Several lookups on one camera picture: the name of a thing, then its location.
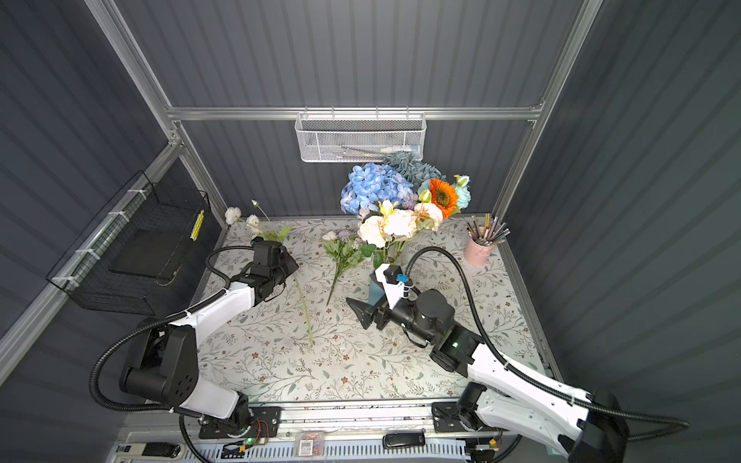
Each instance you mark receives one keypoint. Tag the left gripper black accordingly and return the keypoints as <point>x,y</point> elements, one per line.
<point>284,261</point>

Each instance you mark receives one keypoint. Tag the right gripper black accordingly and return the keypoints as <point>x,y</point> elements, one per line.
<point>379,313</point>

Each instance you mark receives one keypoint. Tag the teal ceramic vase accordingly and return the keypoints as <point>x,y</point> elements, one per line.
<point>376,290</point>

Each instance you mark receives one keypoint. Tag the white small blossom stem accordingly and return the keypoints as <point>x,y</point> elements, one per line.
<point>233,215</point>

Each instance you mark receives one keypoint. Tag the small lilac flower sprig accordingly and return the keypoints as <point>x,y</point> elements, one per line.
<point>346,249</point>

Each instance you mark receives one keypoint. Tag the cream white rose stem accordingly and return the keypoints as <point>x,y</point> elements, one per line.
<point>385,233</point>

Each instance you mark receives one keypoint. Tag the peach rose stem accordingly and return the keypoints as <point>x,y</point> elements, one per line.
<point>428,216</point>

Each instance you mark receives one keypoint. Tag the blue hydrangea flower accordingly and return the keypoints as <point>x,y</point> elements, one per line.
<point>372,184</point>

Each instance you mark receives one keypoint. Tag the orange gerbera flower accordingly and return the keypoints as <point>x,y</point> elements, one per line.
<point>444,196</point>

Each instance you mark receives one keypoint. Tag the dusty blue rose bunch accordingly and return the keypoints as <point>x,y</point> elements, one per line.
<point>413,170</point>

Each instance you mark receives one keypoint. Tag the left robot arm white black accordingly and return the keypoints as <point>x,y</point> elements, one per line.
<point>162,366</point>

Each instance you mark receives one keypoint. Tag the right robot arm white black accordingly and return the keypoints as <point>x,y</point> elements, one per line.
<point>501,393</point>

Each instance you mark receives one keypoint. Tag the floral patterned table mat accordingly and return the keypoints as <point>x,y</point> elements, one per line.
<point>307,344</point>

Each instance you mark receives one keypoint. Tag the pink pencil cup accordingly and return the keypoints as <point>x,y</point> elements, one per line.
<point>477,254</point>

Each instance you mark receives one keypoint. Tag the black remote device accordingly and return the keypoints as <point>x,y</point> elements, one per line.
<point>404,440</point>

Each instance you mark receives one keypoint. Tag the white marker in basket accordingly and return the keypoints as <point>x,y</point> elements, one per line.
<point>375,152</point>

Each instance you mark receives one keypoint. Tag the white power strip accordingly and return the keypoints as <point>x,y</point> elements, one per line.
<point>149,451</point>

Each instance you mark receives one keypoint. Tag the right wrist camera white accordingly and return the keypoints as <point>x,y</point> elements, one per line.
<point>395,283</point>

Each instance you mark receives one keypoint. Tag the black wire basket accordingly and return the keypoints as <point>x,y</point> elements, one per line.
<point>146,258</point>

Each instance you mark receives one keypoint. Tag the white wire mesh basket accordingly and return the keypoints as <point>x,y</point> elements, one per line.
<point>320,134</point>

